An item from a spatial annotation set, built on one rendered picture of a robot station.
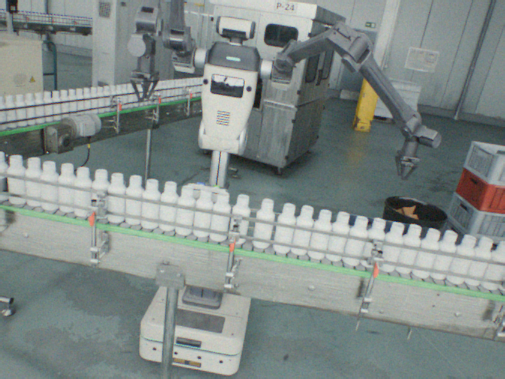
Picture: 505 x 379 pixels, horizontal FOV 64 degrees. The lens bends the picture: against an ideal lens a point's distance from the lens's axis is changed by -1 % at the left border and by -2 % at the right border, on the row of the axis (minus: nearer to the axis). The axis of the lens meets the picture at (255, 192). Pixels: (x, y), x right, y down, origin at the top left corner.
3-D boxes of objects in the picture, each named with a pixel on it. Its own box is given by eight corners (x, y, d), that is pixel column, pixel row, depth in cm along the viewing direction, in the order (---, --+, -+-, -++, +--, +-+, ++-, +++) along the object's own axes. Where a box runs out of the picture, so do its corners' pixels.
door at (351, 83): (337, 98, 1276) (352, 28, 1197) (337, 98, 1284) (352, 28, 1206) (368, 104, 1273) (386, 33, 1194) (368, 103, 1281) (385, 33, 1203)
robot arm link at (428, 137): (411, 109, 153) (398, 127, 152) (439, 116, 146) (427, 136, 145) (418, 128, 162) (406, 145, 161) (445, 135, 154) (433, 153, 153)
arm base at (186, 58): (190, 65, 180) (196, 40, 181) (187, 56, 172) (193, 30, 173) (171, 61, 180) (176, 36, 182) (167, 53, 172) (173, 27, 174)
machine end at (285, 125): (243, 133, 685) (261, 5, 610) (317, 153, 644) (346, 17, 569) (193, 153, 546) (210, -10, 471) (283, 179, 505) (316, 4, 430)
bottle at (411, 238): (406, 266, 141) (421, 223, 135) (412, 275, 135) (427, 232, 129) (390, 263, 141) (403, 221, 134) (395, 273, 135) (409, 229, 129)
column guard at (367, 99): (352, 129, 858) (365, 76, 817) (350, 125, 895) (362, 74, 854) (371, 132, 857) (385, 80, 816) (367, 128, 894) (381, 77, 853)
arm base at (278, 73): (276, 53, 180) (271, 77, 179) (276, 43, 172) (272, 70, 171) (295, 56, 180) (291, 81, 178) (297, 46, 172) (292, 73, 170)
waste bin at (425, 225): (368, 292, 302) (392, 215, 278) (359, 261, 343) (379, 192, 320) (428, 303, 300) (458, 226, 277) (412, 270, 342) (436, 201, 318)
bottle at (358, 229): (339, 262, 136) (350, 218, 130) (344, 255, 141) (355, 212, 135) (356, 268, 134) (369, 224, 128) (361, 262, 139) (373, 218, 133)
